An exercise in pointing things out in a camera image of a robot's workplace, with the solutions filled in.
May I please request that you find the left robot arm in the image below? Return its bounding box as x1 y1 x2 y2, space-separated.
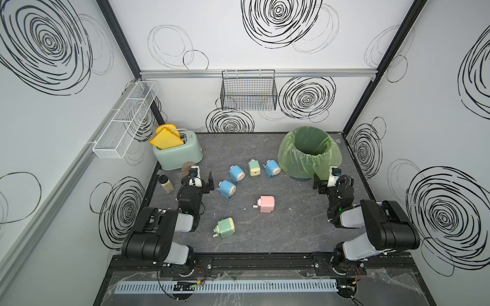
121 174 214 270

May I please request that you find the grey slotted cable duct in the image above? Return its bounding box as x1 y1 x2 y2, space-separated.
114 279 338 295

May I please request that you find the green cream pencil sharpener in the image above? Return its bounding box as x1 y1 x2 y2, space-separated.
213 218 236 238

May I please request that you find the white mesh wall shelf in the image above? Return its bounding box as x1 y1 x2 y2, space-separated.
93 80 158 159

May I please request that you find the blue sharpener middle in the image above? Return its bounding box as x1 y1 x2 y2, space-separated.
229 165 245 183

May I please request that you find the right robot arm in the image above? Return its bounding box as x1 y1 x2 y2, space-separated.
313 168 421 274

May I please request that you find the blue sharpener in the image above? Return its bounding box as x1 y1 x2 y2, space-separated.
216 180 237 199
263 159 281 177
229 165 245 183

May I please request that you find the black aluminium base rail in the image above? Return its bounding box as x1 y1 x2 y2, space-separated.
106 252 415 277

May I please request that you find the black wire basket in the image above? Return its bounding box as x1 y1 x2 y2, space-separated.
219 70 278 111

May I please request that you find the bin with green bag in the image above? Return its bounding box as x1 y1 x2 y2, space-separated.
278 126 343 181

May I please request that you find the yellow toy toast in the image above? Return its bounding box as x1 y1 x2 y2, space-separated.
149 124 185 150

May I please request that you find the blue sharpener front left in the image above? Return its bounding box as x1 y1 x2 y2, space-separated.
216 180 237 199

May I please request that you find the blue sharpener right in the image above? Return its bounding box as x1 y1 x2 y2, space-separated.
263 159 281 177

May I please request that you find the pink pencil sharpener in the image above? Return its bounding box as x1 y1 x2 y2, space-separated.
253 196 275 214

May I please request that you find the mint green toaster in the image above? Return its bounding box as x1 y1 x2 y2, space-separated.
153 130 204 171

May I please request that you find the yellow green pencil sharpener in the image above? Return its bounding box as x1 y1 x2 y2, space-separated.
248 159 261 177

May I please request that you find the small black-capped bottle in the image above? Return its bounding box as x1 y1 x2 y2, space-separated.
158 175 175 194

